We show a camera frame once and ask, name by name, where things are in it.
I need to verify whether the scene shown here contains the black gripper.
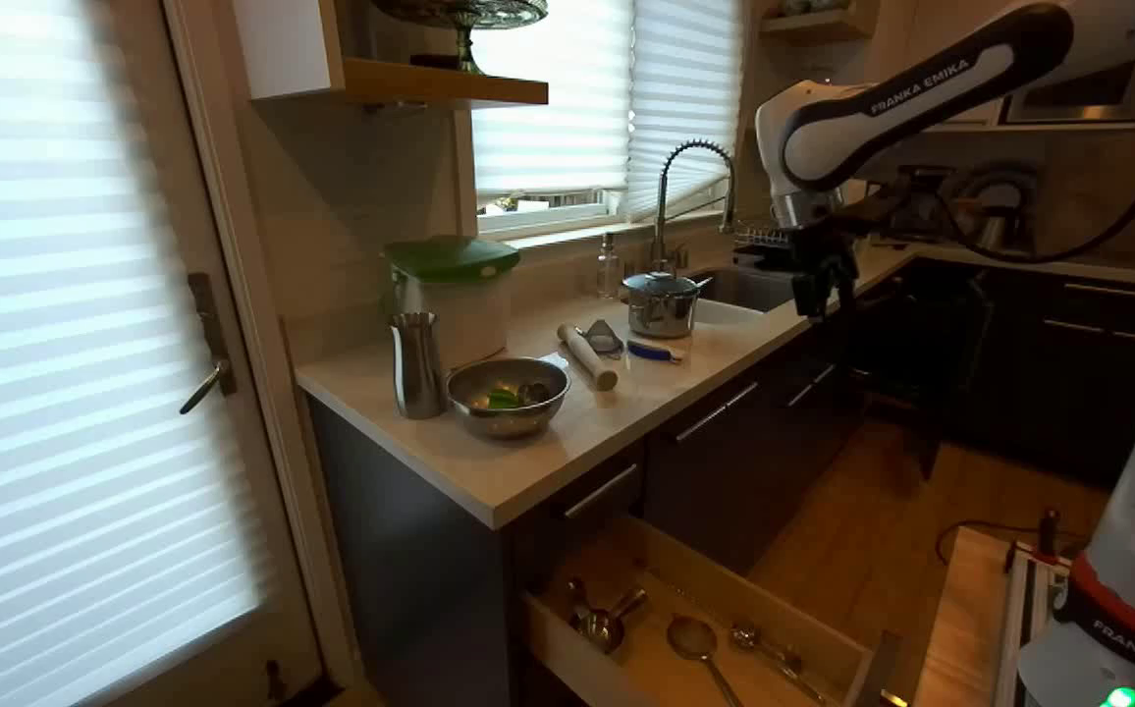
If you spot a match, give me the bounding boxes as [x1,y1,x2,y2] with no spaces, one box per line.
[783,216,863,325]

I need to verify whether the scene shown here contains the white rolling pin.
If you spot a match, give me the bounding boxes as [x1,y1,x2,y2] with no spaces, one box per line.
[553,324,623,397]

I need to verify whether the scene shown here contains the dark cabinet drawer stack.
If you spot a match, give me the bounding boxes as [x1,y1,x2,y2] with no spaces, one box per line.
[767,318,863,504]

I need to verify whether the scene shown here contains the dark closed drawer front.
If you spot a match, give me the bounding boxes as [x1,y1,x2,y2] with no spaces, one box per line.
[549,448,651,543]

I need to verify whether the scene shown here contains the open wooden drawer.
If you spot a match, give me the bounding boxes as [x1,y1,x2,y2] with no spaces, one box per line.
[517,511,880,707]

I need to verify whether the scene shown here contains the kitchen sink basin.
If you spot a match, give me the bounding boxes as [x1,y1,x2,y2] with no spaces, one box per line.
[693,265,805,318]

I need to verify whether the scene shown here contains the black dish rack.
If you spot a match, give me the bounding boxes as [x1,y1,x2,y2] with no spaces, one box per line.
[733,227,792,276]

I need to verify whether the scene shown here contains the metal pot with lid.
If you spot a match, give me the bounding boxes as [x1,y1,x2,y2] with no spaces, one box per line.
[621,267,715,344]

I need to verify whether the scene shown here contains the curved chrome faucet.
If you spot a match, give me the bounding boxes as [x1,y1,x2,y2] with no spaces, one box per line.
[650,138,743,272]

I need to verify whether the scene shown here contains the dark cabinet door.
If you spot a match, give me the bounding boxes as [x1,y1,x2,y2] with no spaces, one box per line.
[640,364,784,574]

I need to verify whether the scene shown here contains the clear soap bottle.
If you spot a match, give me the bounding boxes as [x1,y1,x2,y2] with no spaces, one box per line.
[592,232,623,301]

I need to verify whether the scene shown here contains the narrow white window blind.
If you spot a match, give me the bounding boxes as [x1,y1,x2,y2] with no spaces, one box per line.
[623,0,748,221]

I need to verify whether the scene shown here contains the dark lower cabinets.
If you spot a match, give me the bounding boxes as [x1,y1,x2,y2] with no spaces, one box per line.
[983,267,1135,491]

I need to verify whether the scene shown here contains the wooden corner shelf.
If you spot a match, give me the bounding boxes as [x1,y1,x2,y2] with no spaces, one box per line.
[760,0,885,39]

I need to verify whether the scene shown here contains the wide white window blind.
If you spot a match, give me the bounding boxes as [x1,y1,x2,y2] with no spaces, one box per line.
[466,0,635,203]

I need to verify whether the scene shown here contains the green food piece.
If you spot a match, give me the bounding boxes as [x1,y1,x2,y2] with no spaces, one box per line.
[474,376,540,413]

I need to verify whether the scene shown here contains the metal mixing bowl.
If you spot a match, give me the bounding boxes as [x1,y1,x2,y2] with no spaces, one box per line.
[444,354,575,445]

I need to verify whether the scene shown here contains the white container green lid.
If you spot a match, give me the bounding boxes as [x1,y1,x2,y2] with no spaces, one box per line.
[380,235,525,376]

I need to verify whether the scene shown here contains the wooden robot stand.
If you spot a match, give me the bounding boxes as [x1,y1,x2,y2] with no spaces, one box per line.
[911,523,1028,707]

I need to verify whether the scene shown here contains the metal spoon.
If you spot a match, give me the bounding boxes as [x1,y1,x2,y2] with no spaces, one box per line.
[726,619,832,705]

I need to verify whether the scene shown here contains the small metal strainer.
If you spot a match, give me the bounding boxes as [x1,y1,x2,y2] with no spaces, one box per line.
[664,614,748,707]

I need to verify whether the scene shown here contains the stainless steel canister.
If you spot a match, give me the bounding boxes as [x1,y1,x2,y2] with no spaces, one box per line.
[385,267,449,423]

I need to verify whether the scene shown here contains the glass cake stand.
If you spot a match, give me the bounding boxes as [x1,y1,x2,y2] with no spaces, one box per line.
[369,0,553,73]

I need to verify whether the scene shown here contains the large white door blind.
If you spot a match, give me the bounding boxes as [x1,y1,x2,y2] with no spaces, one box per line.
[0,0,266,707]

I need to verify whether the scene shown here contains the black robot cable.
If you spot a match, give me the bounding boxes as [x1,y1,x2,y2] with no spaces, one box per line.
[942,42,1135,267]

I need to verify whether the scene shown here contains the metal mounting rail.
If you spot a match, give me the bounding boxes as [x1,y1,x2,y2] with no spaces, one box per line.
[995,543,1078,707]

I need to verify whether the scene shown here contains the wooden wall shelf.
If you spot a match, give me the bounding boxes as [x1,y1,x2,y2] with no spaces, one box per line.
[334,56,553,110]

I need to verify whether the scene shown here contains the white wall cabinet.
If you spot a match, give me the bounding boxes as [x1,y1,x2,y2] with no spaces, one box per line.
[228,0,350,106]

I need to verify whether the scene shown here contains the metal door handle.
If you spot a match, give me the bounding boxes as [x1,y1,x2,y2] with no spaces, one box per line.
[176,272,239,422]

